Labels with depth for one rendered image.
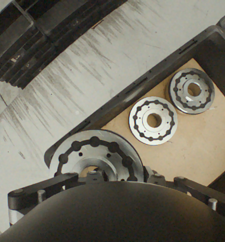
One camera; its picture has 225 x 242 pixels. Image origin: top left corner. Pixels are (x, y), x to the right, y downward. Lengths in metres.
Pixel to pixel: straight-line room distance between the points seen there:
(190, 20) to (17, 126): 0.76
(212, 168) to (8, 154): 0.66
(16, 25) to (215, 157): 1.21
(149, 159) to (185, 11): 0.56
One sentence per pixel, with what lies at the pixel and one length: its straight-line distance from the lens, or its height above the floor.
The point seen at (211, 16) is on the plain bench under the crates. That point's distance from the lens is 0.71.
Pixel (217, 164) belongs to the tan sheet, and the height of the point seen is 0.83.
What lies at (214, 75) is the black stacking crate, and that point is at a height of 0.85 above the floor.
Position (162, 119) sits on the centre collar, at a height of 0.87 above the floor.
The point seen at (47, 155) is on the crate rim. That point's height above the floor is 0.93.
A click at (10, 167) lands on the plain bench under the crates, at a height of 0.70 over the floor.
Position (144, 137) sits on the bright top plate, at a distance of 0.29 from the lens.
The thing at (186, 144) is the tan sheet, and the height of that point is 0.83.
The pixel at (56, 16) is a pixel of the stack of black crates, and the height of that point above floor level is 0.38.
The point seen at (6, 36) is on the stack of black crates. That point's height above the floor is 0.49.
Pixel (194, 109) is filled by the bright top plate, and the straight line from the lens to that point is 0.32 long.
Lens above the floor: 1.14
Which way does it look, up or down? 84 degrees down
